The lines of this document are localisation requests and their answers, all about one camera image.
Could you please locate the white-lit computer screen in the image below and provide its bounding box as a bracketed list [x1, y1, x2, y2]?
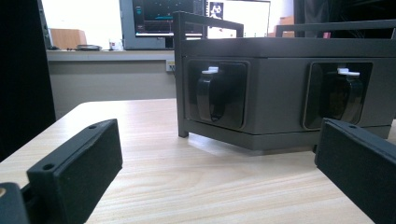
[205, 0, 272, 39]

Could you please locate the dark flat object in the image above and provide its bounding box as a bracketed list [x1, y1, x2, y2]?
[75, 44, 103, 51]

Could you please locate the grey computer monitor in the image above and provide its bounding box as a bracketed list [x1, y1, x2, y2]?
[119, 0, 207, 50]

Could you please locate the grey hexagonal rack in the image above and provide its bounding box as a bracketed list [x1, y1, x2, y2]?
[172, 10, 396, 157]

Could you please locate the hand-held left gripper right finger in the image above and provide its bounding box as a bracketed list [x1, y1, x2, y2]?
[314, 117, 396, 224]

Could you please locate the brown cardboard box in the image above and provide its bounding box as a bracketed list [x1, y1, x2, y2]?
[49, 28, 88, 50]

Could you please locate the brown wooden cabinet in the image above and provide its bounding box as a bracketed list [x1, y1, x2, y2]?
[274, 15, 295, 38]

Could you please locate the white cup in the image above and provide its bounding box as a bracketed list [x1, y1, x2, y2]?
[108, 38, 124, 51]

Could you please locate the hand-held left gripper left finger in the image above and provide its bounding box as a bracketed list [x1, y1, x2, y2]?
[26, 119, 123, 224]

